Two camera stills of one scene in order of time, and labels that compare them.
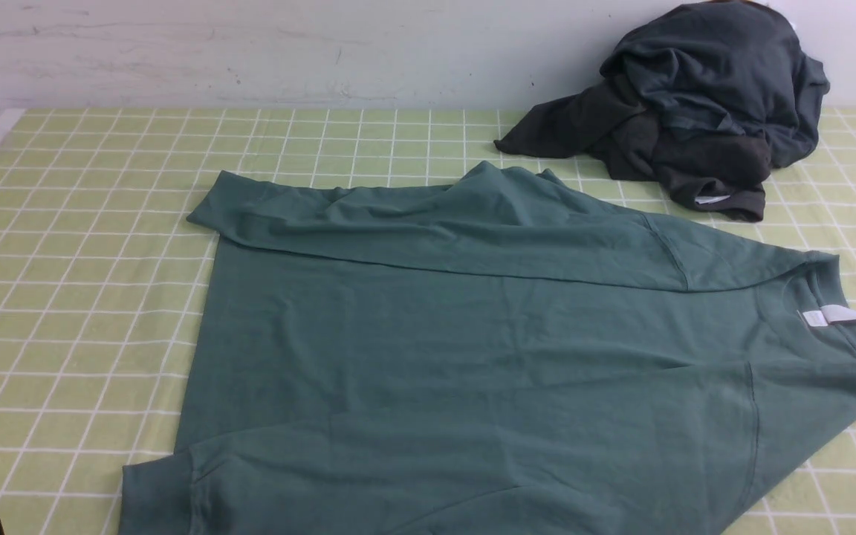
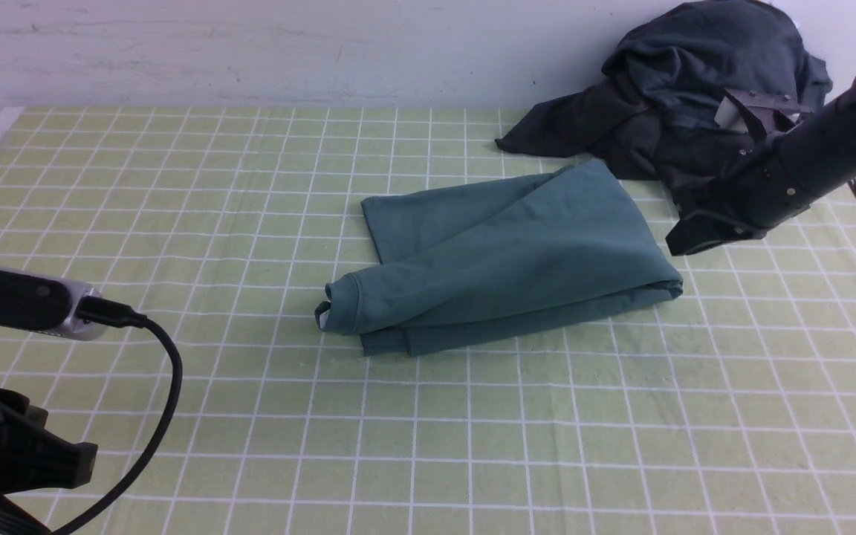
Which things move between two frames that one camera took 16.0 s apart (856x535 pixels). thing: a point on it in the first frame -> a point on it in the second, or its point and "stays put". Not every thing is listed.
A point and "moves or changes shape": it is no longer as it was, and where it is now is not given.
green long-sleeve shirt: [496, 351] moves or changes shape
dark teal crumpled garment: [726, 67] stays put
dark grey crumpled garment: [724, 174] stays put
